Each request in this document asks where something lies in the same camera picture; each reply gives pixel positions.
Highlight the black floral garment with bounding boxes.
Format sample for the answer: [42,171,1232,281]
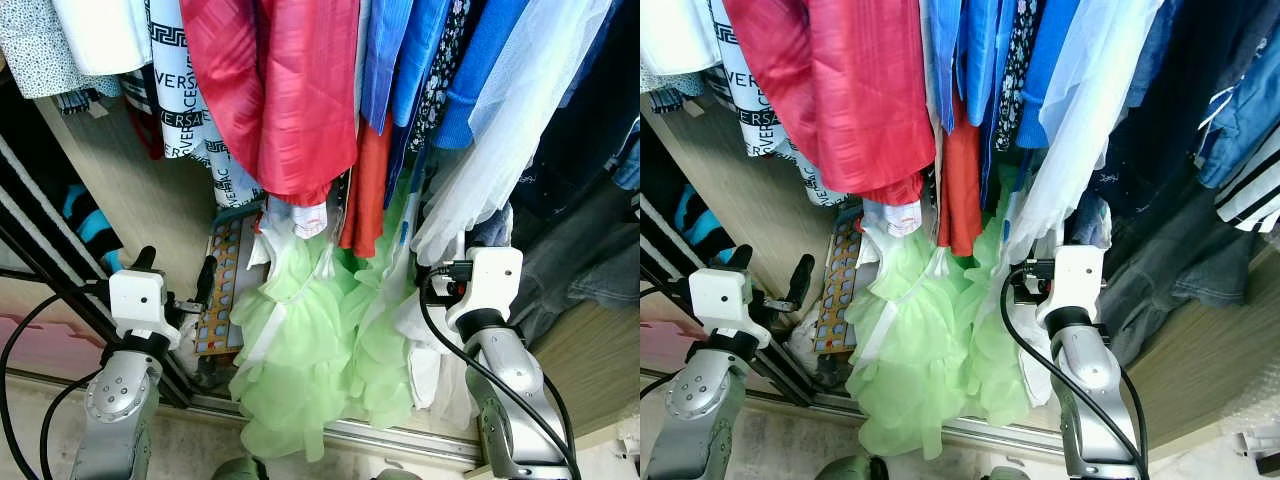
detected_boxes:
[994,0,1047,153]
[410,0,473,153]

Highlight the orange-red garment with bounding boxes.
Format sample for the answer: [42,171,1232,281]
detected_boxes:
[338,115,393,259]
[937,95,987,257]

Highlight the beige wooden wardrobe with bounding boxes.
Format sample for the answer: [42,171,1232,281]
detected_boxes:
[0,60,641,471]
[640,90,1280,451]

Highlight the black white lettered garment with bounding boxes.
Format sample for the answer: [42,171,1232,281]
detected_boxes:
[120,0,266,211]
[705,0,851,208]

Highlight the dark navy garment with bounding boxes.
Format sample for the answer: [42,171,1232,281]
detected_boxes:
[510,0,641,217]
[1090,0,1261,217]

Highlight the metal sliding door rail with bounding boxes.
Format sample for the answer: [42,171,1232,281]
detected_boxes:
[790,393,1077,462]
[185,390,483,467]

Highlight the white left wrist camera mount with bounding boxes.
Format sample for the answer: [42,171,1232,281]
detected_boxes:
[689,267,769,349]
[107,267,183,351]

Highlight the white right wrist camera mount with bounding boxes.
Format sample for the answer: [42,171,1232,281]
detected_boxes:
[445,246,525,333]
[1034,244,1105,329]

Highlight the plain white shirt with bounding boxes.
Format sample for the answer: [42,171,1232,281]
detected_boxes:
[50,0,153,77]
[640,0,724,77]

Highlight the white sheer garment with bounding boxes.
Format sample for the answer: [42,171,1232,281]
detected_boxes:
[1005,0,1167,263]
[412,0,613,267]

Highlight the white crumpled garment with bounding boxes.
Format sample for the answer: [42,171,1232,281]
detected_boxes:
[395,290,483,433]
[1005,290,1063,406]

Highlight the black white striped garment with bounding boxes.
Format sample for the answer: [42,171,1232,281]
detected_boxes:
[1214,120,1280,234]

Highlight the blue knit sweater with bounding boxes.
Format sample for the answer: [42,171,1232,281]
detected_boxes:
[430,0,531,151]
[1015,0,1087,150]

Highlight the grey jeans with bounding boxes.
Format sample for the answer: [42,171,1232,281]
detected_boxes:
[498,180,641,347]
[1095,190,1253,367]

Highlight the pink foam mat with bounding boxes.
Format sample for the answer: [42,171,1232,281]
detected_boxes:
[640,320,693,374]
[0,314,107,377]

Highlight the blue denim garment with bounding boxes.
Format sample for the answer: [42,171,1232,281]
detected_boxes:
[610,120,641,193]
[1195,30,1280,191]

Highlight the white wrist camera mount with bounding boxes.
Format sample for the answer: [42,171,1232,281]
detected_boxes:
[107,267,183,351]
[689,267,769,349]
[445,246,525,333]
[1034,244,1105,329]

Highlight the colourful dotted board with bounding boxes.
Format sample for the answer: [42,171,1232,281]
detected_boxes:
[814,215,864,354]
[195,215,247,357]

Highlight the grey robot left leg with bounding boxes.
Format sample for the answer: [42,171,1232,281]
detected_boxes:
[815,455,887,480]
[210,455,267,480]

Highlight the light blue shirt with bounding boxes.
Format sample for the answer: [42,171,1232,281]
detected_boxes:
[925,0,993,133]
[360,0,417,136]

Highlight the green frilly dress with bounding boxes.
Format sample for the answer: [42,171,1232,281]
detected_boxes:
[845,165,1053,460]
[228,170,443,464]

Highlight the white pink print cloth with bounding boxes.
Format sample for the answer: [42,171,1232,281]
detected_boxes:
[862,197,926,241]
[262,195,332,242]

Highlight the red garment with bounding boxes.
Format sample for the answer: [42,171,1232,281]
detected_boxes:
[722,0,942,207]
[180,0,362,207]

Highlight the speckled white garment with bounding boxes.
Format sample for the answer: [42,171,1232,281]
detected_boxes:
[640,62,701,97]
[0,0,121,101]

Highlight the black blue striped garment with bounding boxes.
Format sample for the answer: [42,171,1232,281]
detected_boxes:
[60,180,127,273]
[672,185,737,267]

